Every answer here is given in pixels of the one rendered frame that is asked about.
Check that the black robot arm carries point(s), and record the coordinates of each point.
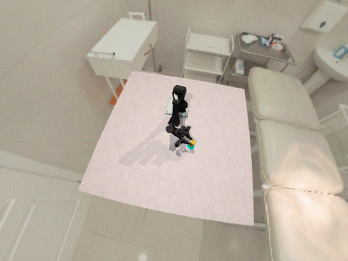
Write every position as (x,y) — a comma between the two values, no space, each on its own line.
(179,105)

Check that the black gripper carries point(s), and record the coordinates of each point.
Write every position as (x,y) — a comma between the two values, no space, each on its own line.
(181,140)

